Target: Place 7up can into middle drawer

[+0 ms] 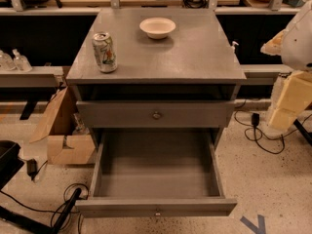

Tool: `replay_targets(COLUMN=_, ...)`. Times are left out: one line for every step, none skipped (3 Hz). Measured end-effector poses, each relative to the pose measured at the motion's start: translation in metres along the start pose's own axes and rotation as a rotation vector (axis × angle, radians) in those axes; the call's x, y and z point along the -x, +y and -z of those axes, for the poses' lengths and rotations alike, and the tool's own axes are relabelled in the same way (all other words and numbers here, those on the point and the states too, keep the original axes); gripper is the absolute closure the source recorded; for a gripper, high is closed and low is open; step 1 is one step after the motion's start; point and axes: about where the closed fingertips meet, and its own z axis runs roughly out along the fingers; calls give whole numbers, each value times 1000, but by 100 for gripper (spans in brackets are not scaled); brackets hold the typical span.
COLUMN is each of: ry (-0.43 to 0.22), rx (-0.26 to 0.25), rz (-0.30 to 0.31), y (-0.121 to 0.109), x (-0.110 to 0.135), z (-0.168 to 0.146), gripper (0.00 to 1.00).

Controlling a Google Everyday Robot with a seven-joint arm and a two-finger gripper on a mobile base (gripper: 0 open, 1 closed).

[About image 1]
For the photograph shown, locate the clear sanitizer bottle left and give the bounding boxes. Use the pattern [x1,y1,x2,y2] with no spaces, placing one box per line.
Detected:
[0,50,16,71]

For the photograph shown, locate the clear sanitizer bottle right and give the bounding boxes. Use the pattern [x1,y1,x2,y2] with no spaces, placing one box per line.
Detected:
[13,49,32,72]

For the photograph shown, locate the black power adapter left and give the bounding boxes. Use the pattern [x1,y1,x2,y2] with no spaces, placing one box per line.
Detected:
[26,159,37,176]

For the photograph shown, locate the open grey middle drawer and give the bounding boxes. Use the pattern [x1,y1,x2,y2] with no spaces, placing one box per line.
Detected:
[76,129,237,217]

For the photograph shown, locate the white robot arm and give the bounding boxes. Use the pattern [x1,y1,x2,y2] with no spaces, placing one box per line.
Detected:
[260,1,312,135]

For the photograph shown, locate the green white 7up can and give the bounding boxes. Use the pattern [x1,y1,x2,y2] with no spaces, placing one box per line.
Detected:
[92,32,117,73]

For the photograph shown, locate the small white pump bottle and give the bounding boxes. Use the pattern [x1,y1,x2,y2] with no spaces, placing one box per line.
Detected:
[231,41,239,54]

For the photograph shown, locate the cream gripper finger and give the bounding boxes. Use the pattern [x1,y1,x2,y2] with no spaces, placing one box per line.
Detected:
[260,30,284,56]
[267,71,312,131]

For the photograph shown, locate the white bowl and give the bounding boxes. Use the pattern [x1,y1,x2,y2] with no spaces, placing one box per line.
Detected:
[139,18,176,40]

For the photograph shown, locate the grey drawer cabinet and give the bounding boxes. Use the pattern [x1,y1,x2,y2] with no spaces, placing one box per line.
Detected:
[67,8,246,141]

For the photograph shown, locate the black stand leg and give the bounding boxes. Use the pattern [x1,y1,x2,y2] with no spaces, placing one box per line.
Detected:
[0,187,83,234]

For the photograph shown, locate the black floor cable right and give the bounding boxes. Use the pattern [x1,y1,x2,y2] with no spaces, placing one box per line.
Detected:
[233,99,312,155]

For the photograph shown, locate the closed grey top drawer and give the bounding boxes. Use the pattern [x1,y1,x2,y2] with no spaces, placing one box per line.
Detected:
[77,100,234,128]

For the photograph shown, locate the black power adapter right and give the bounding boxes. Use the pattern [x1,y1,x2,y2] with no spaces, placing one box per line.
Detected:
[252,113,259,128]

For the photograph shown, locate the cardboard box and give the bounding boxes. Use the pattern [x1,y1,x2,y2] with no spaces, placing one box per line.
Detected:
[29,88,96,165]

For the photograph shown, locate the black bin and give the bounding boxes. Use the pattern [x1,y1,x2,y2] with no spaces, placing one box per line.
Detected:
[0,140,23,189]

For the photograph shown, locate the clear sanitizer bottle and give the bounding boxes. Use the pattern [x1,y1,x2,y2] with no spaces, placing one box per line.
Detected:
[13,49,32,72]
[0,50,16,71]

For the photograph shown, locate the black power adapter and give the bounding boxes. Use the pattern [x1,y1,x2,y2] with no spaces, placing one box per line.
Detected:
[26,159,37,176]
[252,113,259,128]

